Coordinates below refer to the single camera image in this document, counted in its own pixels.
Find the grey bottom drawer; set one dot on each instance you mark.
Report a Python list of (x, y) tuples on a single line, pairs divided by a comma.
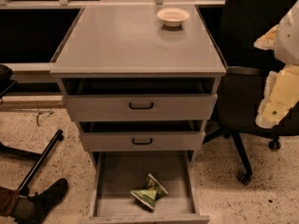
[(119, 173)]

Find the grey drawer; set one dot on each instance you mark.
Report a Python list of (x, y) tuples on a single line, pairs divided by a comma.
[(107, 99), (119, 173), (117, 135)]

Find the black middle drawer handle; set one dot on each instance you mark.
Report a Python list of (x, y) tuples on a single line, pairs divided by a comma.
[(142, 142)]

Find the grey top drawer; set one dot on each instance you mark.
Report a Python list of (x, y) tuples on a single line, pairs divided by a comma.
[(107, 99)]

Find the grey drawer cabinet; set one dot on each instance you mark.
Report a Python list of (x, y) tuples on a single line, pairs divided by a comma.
[(131, 41)]

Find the black top drawer handle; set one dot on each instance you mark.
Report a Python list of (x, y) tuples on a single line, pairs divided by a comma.
[(141, 106)]

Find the black shoe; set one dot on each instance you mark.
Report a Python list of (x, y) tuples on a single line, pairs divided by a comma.
[(45, 201)]

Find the green jalapeno chip bag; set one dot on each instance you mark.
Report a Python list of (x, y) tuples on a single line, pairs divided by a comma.
[(152, 192)]

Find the black chair base leg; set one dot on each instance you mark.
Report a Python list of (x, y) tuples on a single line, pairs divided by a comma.
[(37, 158)]

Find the black office chair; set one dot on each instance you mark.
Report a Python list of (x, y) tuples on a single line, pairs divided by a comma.
[(234, 28)]

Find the black drawer handle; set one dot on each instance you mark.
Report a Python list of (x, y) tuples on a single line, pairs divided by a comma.
[(142, 142), (141, 106)]

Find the person's leg brown trousers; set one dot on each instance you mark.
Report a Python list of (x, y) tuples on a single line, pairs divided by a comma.
[(13, 205)]

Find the black chair seat left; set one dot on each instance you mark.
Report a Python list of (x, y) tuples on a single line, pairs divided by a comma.
[(6, 83)]

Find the white bowl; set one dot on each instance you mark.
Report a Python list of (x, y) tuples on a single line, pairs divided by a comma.
[(173, 16)]

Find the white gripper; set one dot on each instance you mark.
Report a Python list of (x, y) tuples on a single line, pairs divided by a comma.
[(289, 37)]

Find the grey middle drawer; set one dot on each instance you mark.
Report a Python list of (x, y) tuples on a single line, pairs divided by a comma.
[(117, 135)]

